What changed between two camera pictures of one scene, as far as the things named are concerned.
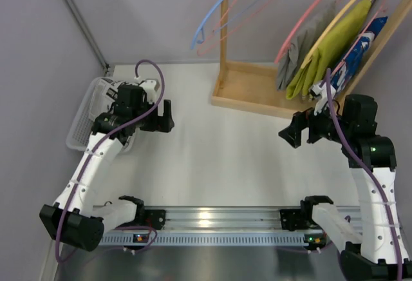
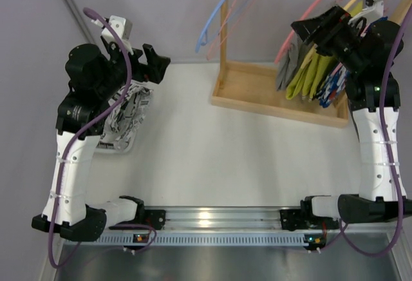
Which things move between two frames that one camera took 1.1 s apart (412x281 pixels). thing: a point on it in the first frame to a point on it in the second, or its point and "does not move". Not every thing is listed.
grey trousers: [304, 45] does not move
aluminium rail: [294, 218] does not move
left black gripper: [156, 119] to [140, 65]
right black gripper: [306, 126] to [326, 31]
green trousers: [320, 61] does not move
